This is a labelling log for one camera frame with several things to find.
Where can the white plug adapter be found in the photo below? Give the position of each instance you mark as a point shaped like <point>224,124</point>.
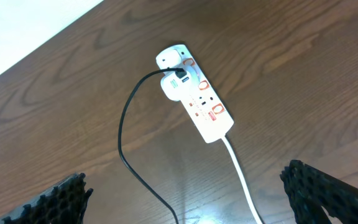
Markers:
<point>168,59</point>

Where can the white USB charger adapter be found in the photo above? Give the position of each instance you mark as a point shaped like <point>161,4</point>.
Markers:
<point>179,84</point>

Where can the white power strip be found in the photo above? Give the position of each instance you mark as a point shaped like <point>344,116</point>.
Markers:
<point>204,106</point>

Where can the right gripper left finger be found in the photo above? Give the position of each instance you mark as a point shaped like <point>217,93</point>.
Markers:
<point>63,203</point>

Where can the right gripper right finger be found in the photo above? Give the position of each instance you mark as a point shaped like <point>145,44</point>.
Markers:
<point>315,196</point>

